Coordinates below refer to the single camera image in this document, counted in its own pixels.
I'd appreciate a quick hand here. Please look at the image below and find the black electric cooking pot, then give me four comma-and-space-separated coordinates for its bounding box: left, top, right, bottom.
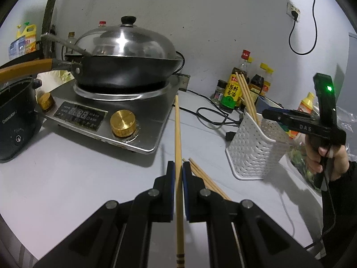
0, 79, 43, 163

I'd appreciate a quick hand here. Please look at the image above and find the black wall shelf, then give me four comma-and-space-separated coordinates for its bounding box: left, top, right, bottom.
0, 40, 46, 68

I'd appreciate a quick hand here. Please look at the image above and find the striped-end wooden chopstick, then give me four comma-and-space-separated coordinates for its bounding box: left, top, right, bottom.
174, 95, 186, 268

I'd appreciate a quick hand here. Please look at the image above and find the yellow detergent bottle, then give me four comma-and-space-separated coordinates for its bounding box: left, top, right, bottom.
16, 24, 37, 54

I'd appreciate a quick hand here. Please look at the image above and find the white perforated utensil basket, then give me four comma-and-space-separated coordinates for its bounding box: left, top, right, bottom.
225, 111, 296, 180

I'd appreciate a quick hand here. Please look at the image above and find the pile of wooden chopsticks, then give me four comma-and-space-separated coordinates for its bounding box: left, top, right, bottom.
183, 158, 232, 201

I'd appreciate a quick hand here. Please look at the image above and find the black wall cable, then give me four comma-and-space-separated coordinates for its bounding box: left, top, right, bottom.
288, 0, 319, 54

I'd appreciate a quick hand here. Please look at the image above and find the napa cabbage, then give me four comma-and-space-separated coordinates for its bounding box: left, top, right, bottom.
36, 71, 76, 92

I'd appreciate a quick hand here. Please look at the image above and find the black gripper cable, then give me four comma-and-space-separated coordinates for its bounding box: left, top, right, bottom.
304, 156, 336, 250

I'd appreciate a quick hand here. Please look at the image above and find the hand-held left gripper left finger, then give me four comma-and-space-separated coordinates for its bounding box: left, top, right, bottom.
33, 160, 176, 268

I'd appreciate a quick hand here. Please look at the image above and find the clear plastic bag of vegetables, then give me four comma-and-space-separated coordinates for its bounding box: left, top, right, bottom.
286, 100, 357, 197

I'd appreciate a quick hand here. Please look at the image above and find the red cap cooking wine bottle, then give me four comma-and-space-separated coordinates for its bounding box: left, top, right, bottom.
220, 49, 251, 114

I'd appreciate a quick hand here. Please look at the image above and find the white wall socket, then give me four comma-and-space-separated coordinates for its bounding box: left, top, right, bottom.
287, 2, 302, 23

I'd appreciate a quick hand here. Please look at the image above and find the person's right forearm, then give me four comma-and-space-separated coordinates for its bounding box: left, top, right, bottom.
321, 160, 357, 259

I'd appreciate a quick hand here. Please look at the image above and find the silver induction cooker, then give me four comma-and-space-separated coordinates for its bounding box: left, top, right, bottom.
42, 74, 180, 154

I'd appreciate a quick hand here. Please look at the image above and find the person's right hand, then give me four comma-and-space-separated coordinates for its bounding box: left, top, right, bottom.
305, 134, 350, 182

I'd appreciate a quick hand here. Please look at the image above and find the beige socket box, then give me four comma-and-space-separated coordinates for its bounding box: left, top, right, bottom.
173, 73, 191, 92

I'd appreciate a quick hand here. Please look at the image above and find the dark vertical pipe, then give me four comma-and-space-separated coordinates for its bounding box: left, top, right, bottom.
41, 0, 64, 43

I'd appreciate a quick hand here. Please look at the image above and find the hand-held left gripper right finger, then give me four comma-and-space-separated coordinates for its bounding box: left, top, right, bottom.
182, 161, 324, 268

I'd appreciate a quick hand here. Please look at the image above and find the white cable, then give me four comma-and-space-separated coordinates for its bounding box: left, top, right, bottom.
278, 190, 322, 250

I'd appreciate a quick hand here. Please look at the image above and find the blue ribbed bowl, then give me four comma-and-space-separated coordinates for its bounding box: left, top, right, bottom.
257, 95, 283, 113

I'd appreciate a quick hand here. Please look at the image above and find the black wok with wooden handle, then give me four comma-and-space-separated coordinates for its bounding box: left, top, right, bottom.
0, 53, 183, 88

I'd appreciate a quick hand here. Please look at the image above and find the steel wok lid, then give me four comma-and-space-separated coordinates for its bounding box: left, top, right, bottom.
75, 16, 177, 60

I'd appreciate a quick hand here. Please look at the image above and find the blue and white carton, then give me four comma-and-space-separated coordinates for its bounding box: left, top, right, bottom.
8, 39, 27, 60

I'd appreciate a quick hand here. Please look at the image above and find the orange bottle with yellow cap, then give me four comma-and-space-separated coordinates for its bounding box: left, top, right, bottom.
296, 92, 316, 115

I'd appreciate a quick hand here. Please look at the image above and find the small dark spice jar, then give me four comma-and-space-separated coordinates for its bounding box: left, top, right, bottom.
213, 80, 228, 106

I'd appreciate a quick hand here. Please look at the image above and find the black power cable with plug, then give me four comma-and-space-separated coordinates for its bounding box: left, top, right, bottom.
178, 88, 246, 143

